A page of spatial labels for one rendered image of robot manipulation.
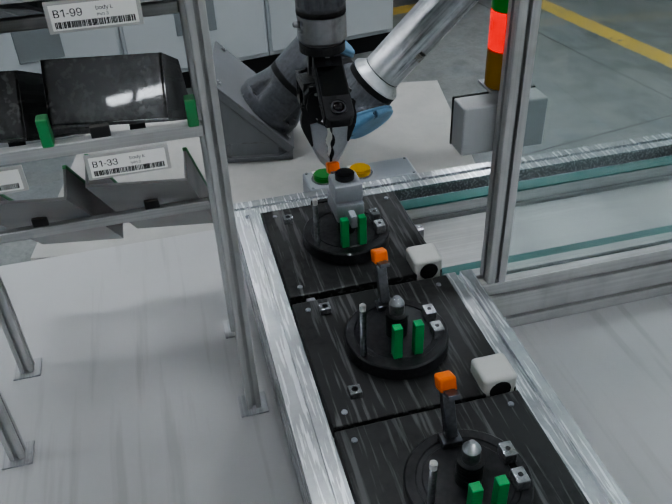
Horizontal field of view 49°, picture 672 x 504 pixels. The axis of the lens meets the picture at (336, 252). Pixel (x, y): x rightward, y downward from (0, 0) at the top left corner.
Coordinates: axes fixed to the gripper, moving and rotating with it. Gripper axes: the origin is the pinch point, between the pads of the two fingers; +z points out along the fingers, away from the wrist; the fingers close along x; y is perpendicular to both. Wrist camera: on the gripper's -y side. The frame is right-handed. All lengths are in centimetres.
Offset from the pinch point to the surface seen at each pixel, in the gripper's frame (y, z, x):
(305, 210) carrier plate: 1.0, 9.2, 4.6
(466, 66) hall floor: 270, 106, -145
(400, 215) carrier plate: -5.4, 9.2, -10.6
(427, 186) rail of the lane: 4.1, 10.5, -19.0
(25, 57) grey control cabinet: 275, 71, 89
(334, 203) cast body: -11.0, 1.0, 2.2
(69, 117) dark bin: -25, -25, 35
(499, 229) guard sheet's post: -25.9, 0.4, -18.4
